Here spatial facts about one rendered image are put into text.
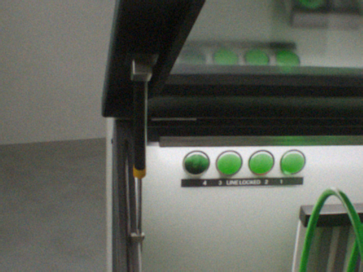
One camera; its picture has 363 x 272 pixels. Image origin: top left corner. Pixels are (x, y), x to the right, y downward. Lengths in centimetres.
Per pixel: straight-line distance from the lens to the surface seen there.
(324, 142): 138
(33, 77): 505
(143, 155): 109
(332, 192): 123
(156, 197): 139
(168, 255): 145
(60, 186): 453
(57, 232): 402
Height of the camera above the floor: 192
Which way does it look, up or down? 21 degrees down
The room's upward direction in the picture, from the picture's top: 3 degrees clockwise
